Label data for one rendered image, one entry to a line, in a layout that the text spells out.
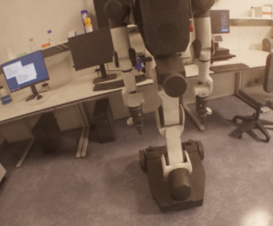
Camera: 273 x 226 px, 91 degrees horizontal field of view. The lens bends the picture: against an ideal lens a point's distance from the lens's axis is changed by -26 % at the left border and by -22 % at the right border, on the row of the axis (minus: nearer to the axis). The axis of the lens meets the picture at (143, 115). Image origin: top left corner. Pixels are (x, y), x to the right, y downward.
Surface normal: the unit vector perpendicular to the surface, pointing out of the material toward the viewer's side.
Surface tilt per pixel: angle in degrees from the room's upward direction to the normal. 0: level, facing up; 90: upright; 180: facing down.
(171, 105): 100
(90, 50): 86
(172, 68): 45
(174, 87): 90
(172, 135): 60
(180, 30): 105
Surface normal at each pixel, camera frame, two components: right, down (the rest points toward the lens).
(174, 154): -0.09, -0.24
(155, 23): 0.07, 0.70
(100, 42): 0.15, 0.41
